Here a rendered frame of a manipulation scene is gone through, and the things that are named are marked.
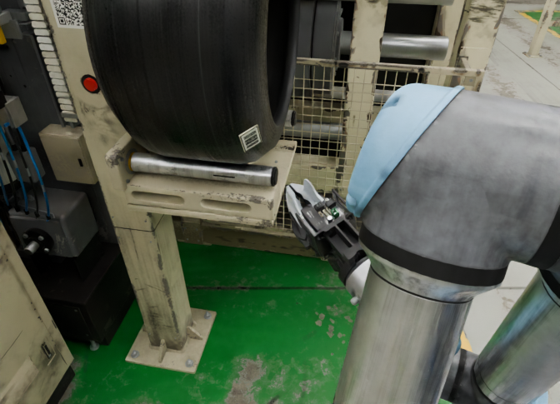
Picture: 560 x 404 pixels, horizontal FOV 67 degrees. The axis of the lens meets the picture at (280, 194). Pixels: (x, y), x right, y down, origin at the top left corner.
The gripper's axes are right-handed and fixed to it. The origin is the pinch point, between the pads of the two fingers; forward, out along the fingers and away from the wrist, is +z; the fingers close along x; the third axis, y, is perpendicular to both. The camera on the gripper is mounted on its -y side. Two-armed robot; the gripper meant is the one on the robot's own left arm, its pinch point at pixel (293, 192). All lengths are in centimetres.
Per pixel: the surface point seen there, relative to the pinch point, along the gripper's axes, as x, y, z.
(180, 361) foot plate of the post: 54, -89, 30
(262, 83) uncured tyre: -5.3, 13.1, 13.6
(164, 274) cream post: 38, -52, 39
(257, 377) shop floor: 33, -96, 11
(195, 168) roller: 12.0, -8.0, 26.5
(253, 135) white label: -0.2, 4.7, 12.6
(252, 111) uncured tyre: -1.4, 10.4, 11.9
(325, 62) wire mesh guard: -36, -20, 48
